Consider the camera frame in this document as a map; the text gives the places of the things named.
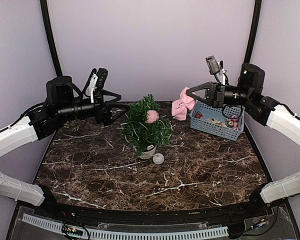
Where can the black front rail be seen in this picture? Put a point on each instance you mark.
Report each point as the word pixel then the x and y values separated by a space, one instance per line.
pixel 223 215

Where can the small green christmas tree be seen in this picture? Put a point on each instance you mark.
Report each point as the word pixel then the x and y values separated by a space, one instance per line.
pixel 141 134

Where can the perforated cable duct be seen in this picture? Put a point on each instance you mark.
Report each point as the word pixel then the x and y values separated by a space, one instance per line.
pixel 73 232

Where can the blue plastic basket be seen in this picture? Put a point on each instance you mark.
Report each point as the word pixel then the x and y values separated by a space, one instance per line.
pixel 220 114

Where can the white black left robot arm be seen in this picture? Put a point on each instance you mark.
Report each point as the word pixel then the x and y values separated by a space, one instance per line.
pixel 35 124

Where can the right black frame post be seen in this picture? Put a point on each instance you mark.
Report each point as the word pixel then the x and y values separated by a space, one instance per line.
pixel 250 32

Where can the pink pompom ornament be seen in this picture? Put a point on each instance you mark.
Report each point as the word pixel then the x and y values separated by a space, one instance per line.
pixel 152 116

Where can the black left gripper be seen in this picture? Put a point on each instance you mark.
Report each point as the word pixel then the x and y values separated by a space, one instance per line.
pixel 105 117

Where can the black frame post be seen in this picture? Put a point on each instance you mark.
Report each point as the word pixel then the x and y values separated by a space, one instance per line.
pixel 250 32
pixel 52 37

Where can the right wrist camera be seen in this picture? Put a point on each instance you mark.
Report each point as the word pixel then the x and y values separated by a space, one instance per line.
pixel 216 69

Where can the pink fabric bow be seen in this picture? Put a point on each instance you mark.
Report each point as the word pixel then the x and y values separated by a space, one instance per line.
pixel 180 107

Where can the beige wooden ornaments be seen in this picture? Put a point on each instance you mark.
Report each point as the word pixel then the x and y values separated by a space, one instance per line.
pixel 215 121

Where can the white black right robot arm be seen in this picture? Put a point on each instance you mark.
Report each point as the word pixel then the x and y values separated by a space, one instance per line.
pixel 264 110

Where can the white tree pot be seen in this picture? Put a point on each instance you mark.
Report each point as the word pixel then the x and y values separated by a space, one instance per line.
pixel 150 151

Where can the left black frame post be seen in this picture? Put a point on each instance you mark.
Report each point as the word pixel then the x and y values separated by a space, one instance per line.
pixel 52 37

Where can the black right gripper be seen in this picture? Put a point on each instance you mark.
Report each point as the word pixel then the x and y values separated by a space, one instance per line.
pixel 215 93

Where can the pink silver bell ornaments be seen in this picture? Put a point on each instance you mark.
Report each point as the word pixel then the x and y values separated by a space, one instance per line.
pixel 232 122

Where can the red ornament tag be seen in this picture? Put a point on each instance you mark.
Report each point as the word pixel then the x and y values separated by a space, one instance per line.
pixel 198 115

